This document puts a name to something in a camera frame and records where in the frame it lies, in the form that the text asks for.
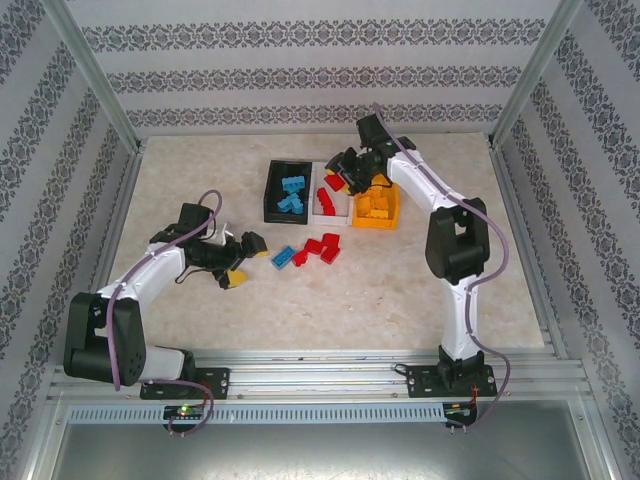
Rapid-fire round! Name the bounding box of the white plastic bin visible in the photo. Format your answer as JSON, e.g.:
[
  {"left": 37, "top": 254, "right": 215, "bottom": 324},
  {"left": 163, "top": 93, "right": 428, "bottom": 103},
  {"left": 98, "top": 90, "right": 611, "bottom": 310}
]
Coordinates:
[{"left": 309, "top": 160, "right": 355, "bottom": 230}]

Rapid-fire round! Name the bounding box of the yellow plastic bin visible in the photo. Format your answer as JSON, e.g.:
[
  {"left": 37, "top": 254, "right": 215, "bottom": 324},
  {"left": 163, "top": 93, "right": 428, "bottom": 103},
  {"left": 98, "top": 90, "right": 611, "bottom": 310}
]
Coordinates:
[{"left": 351, "top": 182, "right": 403, "bottom": 231}]

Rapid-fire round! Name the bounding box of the black plastic bin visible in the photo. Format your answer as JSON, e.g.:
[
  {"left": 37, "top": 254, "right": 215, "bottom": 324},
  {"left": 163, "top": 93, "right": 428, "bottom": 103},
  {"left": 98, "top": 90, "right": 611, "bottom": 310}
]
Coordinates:
[{"left": 262, "top": 159, "right": 315, "bottom": 225}]

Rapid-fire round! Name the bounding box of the aluminium frame side rail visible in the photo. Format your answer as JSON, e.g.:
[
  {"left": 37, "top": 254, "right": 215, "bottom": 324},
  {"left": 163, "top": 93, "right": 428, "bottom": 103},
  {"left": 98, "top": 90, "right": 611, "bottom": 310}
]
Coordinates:
[
  {"left": 47, "top": 144, "right": 149, "bottom": 401},
  {"left": 487, "top": 142, "right": 621, "bottom": 480}
]

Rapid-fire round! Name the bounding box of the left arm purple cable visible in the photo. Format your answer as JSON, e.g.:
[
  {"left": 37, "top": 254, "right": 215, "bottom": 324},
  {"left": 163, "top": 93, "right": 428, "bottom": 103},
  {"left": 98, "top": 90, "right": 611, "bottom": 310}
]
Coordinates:
[{"left": 104, "top": 188, "right": 224, "bottom": 436}]

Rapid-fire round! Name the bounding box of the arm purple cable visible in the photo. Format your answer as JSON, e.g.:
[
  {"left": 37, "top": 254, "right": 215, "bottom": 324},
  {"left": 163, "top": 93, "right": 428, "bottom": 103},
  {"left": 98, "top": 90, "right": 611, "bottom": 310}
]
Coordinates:
[
  {"left": 371, "top": 102, "right": 512, "bottom": 434},
  {"left": 104, "top": 188, "right": 224, "bottom": 436}
]

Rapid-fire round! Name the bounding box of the aluminium mounting rail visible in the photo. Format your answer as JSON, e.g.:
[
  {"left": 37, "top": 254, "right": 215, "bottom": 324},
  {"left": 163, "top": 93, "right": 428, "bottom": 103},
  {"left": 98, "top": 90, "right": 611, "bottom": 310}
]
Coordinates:
[{"left": 49, "top": 347, "right": 589, "bottom": 404}]

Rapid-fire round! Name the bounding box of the grey slotted cable tray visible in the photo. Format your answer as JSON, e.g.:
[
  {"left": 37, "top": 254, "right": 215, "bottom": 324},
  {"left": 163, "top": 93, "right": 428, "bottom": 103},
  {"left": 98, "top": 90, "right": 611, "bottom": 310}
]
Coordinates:
[{"left": 67, "top": 403, "right": 447, "bottom": 426}]

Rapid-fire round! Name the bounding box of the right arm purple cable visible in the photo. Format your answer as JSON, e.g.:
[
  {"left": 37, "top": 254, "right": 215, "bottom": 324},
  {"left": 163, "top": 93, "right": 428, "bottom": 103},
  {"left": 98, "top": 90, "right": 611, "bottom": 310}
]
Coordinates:
[{"left": 371, "top": 102, "right": 512, "bottom": 434}]

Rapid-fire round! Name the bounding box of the aluminium frame post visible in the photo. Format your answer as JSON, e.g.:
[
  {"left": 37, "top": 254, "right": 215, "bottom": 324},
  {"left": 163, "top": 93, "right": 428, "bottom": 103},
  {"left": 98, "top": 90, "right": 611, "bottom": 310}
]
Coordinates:
[
  {"left": 38, "top": 0, "right": 147, "bottom": 154},
  {"left": 487, "top": 0, "right": 599, "bottom": 149}
]

